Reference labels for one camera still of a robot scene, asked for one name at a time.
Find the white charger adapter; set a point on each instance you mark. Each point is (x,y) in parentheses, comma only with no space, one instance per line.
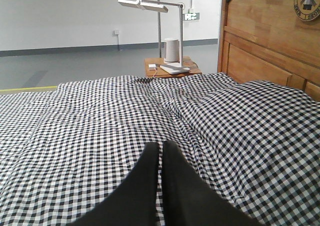
(152,67)

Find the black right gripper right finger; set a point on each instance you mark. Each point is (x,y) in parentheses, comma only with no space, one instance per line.
(188,200)

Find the wooden headboard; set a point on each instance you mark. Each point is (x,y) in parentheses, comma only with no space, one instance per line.
(273,40)

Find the white cylindrical speaker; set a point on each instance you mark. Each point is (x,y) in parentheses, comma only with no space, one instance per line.
(171,47)

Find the black white checkered bedsheet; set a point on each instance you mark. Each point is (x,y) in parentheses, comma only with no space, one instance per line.
(256,144)

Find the wooden nightstand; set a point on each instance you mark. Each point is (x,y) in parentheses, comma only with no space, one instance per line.
(160,73)

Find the green exit sign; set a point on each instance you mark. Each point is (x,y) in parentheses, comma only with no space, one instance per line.
(191,16)

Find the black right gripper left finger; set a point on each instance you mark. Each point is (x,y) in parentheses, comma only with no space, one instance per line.
(133,202)

